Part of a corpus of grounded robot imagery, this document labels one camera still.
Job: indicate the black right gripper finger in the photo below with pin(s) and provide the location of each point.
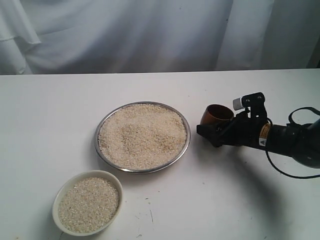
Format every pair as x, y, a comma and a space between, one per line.
214, 133

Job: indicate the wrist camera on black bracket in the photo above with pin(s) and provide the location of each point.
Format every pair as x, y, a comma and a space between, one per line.
255, 102

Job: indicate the brown wooden cup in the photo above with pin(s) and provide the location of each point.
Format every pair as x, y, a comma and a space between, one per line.
216, 113

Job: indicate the white ceramic rice bowl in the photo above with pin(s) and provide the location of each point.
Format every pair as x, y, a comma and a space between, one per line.
87, 203

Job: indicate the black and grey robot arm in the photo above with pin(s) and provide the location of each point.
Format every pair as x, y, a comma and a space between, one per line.
300, 142

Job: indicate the white fabric backdrop curtain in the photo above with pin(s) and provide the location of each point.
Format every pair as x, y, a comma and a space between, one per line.
142, 36

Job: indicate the round steel rice tray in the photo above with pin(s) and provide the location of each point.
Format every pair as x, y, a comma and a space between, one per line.
142, 137

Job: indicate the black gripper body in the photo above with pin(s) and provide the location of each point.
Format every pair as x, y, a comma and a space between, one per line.
246, 131

